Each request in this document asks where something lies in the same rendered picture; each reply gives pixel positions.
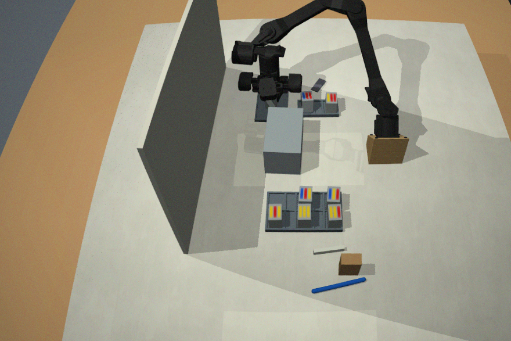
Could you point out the dark blue rod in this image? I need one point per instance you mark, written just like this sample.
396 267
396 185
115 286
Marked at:
339 285

